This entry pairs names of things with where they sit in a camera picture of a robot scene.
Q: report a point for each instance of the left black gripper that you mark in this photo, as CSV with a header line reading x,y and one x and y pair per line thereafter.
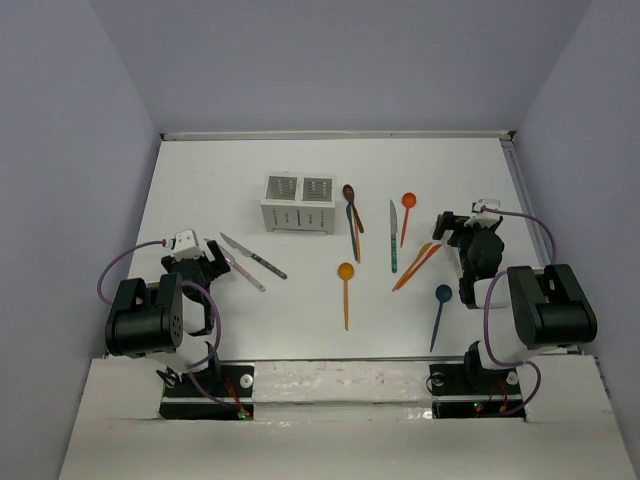
x,y
219,261

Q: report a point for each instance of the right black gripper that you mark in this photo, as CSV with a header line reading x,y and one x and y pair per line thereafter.
x,y
446,220

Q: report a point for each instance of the pink handled steel knife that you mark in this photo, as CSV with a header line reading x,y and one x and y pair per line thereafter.
x,y
230,260

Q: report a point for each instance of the black handled steel knife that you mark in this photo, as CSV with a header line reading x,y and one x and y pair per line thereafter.
x,y
250,254

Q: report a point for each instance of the orange red plastic spoon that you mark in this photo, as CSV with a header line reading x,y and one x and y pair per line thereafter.
x,y
408,201

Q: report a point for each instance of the teal handled steel knife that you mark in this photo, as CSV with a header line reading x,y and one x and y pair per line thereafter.
x,y
393,235

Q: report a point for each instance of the teal blue plastic knife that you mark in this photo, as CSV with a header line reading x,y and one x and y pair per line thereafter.
x,y
349,215

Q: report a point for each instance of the brown wooden spoon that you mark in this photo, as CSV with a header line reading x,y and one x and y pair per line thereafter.
x,y
349,195

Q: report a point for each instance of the orange handled knife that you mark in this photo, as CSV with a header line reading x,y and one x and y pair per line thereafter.
x,y
357,239

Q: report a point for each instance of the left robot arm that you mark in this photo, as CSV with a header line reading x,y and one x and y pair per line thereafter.
x,y
175,321

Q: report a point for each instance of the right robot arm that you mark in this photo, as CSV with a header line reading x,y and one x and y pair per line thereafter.
x,y
525,311

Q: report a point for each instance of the orange plastic fork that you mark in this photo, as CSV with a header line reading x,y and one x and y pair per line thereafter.
x,y
423,251
434,248

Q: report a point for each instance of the dark blue plastic spoon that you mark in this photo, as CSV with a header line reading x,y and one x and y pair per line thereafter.
x,y
443,294

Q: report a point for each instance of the yellow orange plastic spoon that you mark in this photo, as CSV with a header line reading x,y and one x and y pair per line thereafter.
x,y
346,273

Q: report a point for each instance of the white two-compartment utensil caddy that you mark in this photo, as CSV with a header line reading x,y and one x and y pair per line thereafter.
x,y
299,202

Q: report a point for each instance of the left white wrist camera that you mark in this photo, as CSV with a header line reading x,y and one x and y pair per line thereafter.
x,y
185,245

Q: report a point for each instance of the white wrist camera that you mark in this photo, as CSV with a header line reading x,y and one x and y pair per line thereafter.
x,y
485,204
185,245

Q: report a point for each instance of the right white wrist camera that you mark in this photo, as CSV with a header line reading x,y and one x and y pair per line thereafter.
x,y
485,204

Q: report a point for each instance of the aluminium table edge rail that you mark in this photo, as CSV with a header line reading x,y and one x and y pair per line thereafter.
x,y
332,135

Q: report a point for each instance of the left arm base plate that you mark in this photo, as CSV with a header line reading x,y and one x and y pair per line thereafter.
x,y
223,396

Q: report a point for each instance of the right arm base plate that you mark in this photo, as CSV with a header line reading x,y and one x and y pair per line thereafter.
x,y
458,394

